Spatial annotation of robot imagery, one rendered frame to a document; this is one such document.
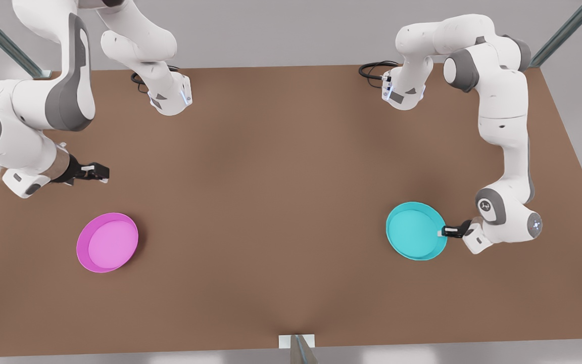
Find silver frame post with foot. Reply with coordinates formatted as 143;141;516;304
278;334;320;364

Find black cable loop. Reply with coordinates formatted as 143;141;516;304
358;61;401;89
130;65;181;95

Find pink plate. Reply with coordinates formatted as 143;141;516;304
76;212;139;274

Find blue plate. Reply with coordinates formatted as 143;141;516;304
385;202;448;261

